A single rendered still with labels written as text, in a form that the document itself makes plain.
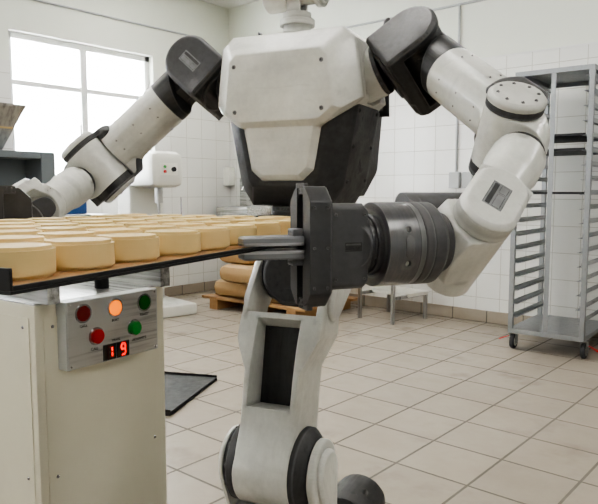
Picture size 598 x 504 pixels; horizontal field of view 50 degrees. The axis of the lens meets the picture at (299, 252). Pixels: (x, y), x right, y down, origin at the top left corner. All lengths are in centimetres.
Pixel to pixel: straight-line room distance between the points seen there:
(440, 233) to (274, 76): 55
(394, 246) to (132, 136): 78
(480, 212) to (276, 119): 52
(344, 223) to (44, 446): 95
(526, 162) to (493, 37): 467
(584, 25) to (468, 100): 429
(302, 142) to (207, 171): 583
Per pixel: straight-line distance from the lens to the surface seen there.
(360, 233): 64
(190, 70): 127
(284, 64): 113
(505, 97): 91
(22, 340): 140
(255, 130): 115
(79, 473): 151
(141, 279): 156
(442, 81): 104
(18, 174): 223
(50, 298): 133
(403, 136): 577
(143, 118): 131
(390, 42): 112
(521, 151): 86
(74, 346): 138
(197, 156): 684
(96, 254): 47
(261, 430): 115
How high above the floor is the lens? 106
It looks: 5 degrees down
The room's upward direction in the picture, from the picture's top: straight up
